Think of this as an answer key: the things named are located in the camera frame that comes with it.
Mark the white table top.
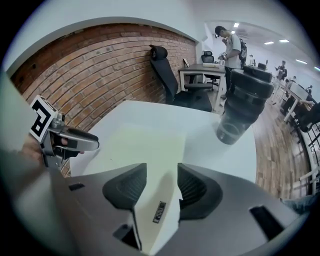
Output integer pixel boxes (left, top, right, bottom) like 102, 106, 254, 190
69, 99, 258, 186

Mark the black mesh office chair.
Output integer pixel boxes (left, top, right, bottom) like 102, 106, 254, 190
201, 50, 215, 65

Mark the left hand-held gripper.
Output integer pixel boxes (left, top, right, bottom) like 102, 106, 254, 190
28, 94, 100, 168

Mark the person's leg in jeans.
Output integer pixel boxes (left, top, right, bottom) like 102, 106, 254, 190
279, 194, 317, 216

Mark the black water bottle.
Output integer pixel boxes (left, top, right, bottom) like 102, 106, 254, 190
216, 65, 275, 146

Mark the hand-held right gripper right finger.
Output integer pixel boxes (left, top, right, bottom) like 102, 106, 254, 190
176, 162, 224, 221

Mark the black high-back office chair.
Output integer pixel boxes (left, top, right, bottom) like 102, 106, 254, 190
149, 44, 213, 113

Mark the black low office chair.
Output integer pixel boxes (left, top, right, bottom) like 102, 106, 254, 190
184, 72, 220, 92

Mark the person's left forearm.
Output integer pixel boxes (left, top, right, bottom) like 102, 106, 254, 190
21, 134, 45, 166

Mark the person's left hand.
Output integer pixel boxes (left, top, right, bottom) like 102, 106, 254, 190
51, 136, 69, 151

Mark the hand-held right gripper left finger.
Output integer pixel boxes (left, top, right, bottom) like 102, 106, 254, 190
101, 162, 148, 211

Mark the grey-topped white table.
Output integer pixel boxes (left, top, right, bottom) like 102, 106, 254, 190
177, 62, 227, 106

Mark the long white table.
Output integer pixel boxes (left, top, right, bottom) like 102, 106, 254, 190
272, 74, 316, 123

